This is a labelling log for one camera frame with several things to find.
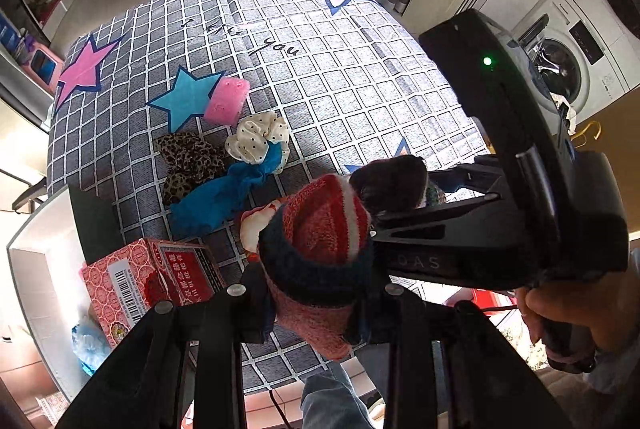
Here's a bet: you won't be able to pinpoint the white polka-dot scrunchie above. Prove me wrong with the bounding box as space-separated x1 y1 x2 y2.
224 112 291 166

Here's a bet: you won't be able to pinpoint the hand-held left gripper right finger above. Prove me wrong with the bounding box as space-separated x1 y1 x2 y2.
345 284 573 429

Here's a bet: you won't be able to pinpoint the grey checked star-print blanket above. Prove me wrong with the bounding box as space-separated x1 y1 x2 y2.
46 0 501 397

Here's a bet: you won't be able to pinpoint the person's jeans legs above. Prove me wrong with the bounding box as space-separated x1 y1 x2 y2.
300 361 376 429

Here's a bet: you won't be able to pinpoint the red patterned carton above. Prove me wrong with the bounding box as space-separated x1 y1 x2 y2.
80 236 228 349

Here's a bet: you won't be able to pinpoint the red and pink knit sock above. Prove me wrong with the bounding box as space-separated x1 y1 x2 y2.
257 173 375 362

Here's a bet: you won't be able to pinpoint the leopard print scarf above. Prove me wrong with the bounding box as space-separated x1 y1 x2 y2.
157 132 227 206

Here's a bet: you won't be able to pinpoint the blue mesh cloth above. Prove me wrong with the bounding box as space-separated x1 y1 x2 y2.
169 143 292 236

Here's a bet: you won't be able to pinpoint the beige folding chair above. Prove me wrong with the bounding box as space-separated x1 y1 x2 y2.
11 176 50 214

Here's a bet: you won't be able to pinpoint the pink plastic stool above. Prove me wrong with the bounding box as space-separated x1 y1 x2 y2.
20 42 66 99

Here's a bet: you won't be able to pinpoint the person's right hand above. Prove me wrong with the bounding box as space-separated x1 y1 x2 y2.
516 276 616 370

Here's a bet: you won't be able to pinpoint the white perforated basket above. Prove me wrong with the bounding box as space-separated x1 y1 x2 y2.
37 396 71 427

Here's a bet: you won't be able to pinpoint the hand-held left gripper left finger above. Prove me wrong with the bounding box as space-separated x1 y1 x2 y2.
55 266 276 429

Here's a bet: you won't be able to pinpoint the white storage box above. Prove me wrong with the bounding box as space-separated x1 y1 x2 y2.
6 183 126 402

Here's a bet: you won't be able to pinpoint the dark brown knit sock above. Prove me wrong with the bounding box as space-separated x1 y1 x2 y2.
348 154 446 216

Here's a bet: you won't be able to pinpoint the orange and white tissue pack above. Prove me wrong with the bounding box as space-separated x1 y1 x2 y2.
237 203 283 262

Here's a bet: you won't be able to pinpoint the pink sponge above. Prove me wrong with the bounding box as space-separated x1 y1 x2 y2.
204 78 250 126

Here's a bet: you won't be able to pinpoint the black cable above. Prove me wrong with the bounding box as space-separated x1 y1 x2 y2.
270 389 296 429

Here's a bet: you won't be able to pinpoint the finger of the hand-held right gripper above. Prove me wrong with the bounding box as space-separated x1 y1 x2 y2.
372 193 501 242
432 159 501 195

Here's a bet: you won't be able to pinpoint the white washing machine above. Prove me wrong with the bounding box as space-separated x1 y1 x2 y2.
512 0 633 125

